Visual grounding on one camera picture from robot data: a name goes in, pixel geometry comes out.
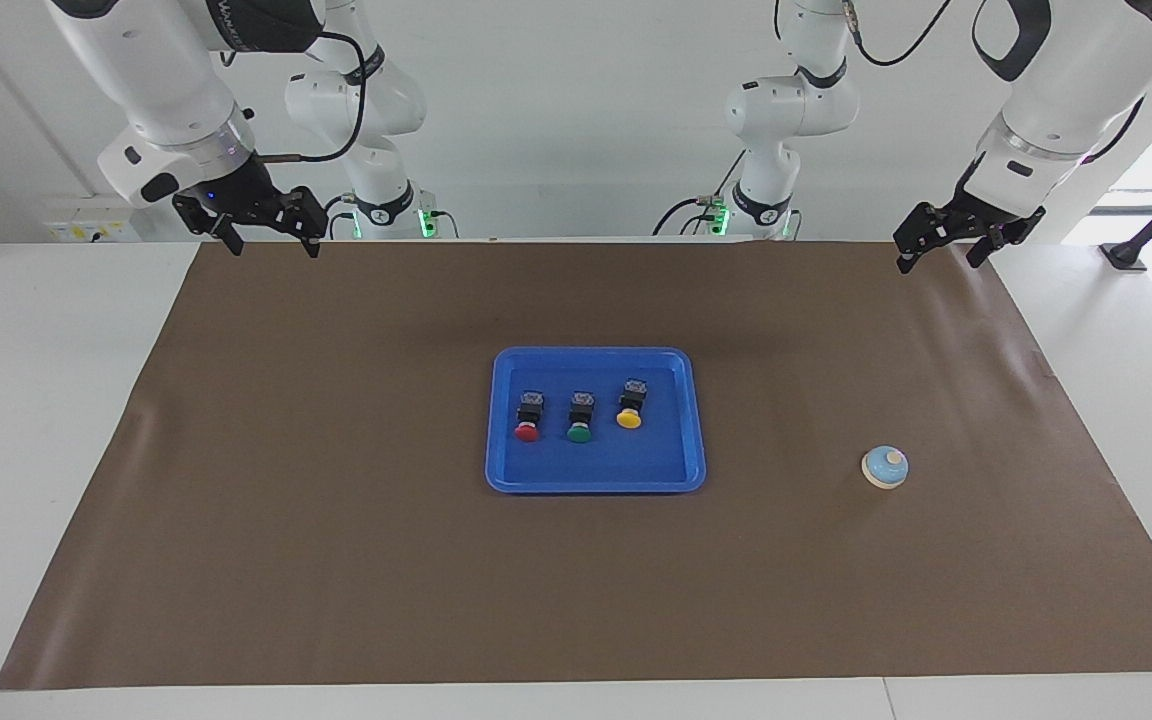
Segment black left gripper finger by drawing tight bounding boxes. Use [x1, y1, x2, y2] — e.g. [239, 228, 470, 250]
[966, 204, 1047, 269]
[894, 202, 941, 276]

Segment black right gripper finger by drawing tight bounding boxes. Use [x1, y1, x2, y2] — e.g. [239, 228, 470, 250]
[279, 187, 329, 259]
[173, 193, 247, 258]

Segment red push button switch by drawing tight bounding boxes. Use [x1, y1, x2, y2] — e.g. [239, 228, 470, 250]
[514, 392, 547, 443]

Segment yellow push button switch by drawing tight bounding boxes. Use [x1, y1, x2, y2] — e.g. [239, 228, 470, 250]
[616, 378, 650, 430]

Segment green push button switch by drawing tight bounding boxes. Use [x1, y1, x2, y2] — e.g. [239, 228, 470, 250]
[565, 392, 597, 444]

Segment blue plastic tray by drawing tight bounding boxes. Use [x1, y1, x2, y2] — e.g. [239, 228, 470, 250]
[484, 346, 709, 495]

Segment brown table mat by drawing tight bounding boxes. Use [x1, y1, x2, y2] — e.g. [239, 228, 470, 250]
[0, 238, 1152, 691]

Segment black base cable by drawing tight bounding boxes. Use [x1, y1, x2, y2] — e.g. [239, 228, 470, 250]
[321, 193, 362, 241]
[652, 150, 747, 238]

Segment white wall socket box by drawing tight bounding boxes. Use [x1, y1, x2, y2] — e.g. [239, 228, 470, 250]
[43, 200, 182, 244]

